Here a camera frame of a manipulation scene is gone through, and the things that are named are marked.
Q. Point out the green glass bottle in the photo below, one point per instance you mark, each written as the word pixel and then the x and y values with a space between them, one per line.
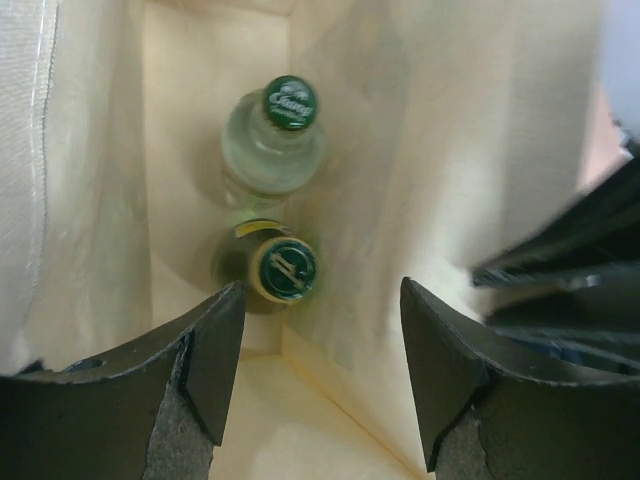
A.
pixel 277 269

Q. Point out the beige canvas tote bag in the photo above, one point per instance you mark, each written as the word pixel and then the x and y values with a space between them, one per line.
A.
pixel 454 131

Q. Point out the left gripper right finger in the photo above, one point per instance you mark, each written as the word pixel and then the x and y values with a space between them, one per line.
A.
pixel 548 388

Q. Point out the clear Chang glass bottle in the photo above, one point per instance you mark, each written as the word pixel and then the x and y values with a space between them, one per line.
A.
pixel 272 144

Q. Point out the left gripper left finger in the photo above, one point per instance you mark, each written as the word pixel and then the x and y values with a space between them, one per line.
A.
pixel 152 408

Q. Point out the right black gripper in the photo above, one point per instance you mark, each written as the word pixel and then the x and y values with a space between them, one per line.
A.
pixel 587 259

